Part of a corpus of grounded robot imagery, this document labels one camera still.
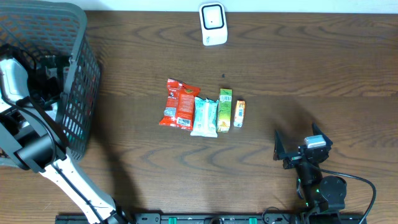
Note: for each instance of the white teal wipes packet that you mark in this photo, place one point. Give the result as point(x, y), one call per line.
point(205, 118)

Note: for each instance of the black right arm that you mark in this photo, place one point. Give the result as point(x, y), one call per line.
point(324, 196)

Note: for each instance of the green snack box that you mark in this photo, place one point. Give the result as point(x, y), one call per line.
point(224, 110)

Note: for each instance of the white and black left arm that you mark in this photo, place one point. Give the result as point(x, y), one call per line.
point(32, 88)

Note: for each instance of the grey plastic mesh basket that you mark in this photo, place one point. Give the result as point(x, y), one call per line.
point(43, 29)

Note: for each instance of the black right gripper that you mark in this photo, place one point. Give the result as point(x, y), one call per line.
point(280, 154)

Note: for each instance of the small orange candy box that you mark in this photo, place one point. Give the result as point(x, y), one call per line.
point(239, 113)

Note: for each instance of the green white 3M packet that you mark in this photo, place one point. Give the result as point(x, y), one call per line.
point(58, 70)

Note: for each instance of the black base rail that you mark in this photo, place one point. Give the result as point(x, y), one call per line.
point(272, 218)

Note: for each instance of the red snack packet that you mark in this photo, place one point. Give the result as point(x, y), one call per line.
point(180, 104)

